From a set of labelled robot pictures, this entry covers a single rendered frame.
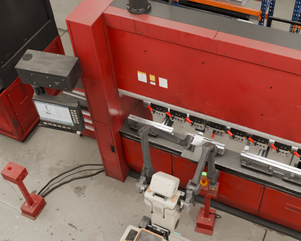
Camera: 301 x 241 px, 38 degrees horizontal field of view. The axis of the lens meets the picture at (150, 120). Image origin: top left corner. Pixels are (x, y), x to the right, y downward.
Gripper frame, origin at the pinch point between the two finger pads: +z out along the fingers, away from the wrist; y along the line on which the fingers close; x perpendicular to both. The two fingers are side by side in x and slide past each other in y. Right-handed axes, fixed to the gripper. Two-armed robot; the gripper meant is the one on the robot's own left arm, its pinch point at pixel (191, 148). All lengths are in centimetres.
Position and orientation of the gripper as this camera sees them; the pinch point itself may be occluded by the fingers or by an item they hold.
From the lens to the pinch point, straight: 413.3
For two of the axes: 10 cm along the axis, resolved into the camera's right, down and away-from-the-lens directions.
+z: 2.9, 2.1, 9.3
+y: -8.9, -2.9, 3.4
